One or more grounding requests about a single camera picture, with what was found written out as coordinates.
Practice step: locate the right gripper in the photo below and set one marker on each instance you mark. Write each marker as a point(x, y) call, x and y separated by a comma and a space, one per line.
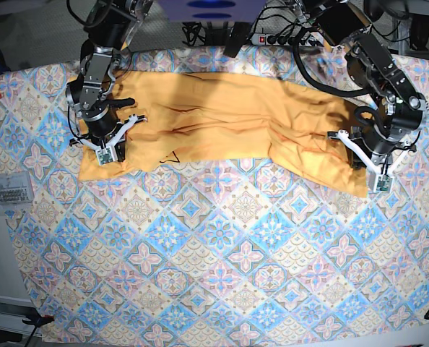
point(106, 130)

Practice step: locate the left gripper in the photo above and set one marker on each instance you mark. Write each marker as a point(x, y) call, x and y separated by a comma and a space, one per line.
point(371, 150)

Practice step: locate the yellow T-shirt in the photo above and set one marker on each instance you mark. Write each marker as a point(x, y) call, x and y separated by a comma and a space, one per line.
point(220, 116)

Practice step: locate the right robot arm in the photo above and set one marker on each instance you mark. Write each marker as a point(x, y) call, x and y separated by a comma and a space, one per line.
point(110, 26)

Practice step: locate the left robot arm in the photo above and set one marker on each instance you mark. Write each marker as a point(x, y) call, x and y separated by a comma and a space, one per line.
point(400, 108)

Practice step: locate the clear plastic screw box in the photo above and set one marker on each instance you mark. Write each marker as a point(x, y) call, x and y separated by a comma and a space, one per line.
point(16, 191)

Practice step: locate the patterned blue tablecloth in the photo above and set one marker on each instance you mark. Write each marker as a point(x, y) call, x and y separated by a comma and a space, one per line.
point(223, 253)

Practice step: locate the white power strip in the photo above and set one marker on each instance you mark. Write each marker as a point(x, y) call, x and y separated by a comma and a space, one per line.
point(261, 39)

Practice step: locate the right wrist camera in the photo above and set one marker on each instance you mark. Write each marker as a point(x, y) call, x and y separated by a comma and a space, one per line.
point(106, 155)

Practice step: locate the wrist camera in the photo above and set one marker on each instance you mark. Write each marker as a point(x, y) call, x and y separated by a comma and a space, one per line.
point(106, 155)
point(378, 182)

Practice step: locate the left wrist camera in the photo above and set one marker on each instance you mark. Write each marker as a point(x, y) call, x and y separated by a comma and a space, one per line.
point(378, 182)

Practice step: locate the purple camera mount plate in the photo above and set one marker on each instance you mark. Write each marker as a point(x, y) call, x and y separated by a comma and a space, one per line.
point(212, 10)

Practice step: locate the black bracket under mount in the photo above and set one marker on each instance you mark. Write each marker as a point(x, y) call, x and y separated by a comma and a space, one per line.
point(236, 39)

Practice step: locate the orange handled clamp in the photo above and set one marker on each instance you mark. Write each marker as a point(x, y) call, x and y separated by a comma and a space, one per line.
point(37, 320)

